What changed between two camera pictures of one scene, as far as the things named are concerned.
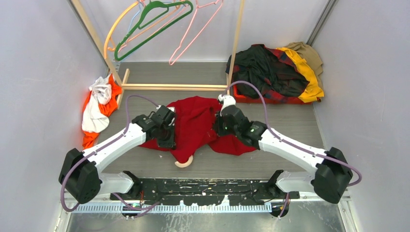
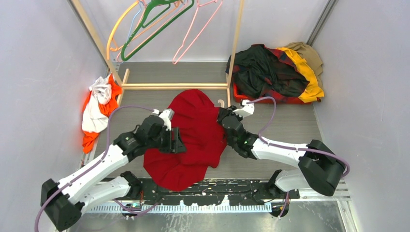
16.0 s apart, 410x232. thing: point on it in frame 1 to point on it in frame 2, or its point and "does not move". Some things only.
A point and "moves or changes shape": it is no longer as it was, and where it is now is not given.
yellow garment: [313, 91] does not move
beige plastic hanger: [185, 164] to [222, 103]
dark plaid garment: [277, 76] does not move
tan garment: [312, 57] does not move
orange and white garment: [100, 100] does not move
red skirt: [194, 120] moves or changes shape
